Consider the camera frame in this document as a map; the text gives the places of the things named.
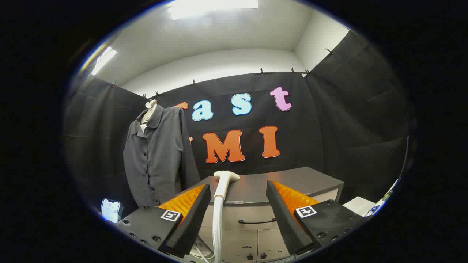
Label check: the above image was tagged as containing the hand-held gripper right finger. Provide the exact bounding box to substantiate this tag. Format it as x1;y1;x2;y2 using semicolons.
266;180;368;255

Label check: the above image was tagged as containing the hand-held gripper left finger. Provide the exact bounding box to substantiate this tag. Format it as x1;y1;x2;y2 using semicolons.
115;183;212;258

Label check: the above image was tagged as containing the white garment steamer head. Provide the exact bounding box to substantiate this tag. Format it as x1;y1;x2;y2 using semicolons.
213;170;241;201

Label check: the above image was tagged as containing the dark grey button shirt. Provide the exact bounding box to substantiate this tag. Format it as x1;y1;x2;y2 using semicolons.
123;105;201;208

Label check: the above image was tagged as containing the garment steamer base unit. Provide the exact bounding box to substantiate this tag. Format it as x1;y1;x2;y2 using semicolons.
190;237;214;263

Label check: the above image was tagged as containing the beige clothes hanger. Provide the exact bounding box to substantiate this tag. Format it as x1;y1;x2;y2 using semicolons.
145;99;158;125

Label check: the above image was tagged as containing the grey top cabinet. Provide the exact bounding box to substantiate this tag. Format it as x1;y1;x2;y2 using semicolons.
175;167;345;263

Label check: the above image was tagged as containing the white box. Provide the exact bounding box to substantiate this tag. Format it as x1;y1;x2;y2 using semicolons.
343;196;376;217

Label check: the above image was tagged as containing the smartphone with lit screen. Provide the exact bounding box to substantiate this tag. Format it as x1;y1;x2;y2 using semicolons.
101;198;124;223

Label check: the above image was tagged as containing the black backdrop cloth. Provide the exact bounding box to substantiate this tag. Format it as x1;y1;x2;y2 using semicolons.
62;31;415;220

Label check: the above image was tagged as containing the narrow ceiling light panel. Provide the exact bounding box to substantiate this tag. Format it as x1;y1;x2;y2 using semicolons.
91;47;117;75

